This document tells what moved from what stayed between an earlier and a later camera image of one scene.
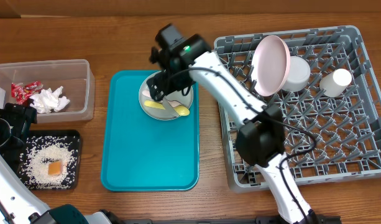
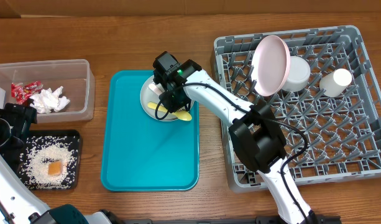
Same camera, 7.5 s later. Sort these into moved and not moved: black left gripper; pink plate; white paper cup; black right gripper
Moved: black right gripper
Not moved: white paper cup; pink plate; black left gripper
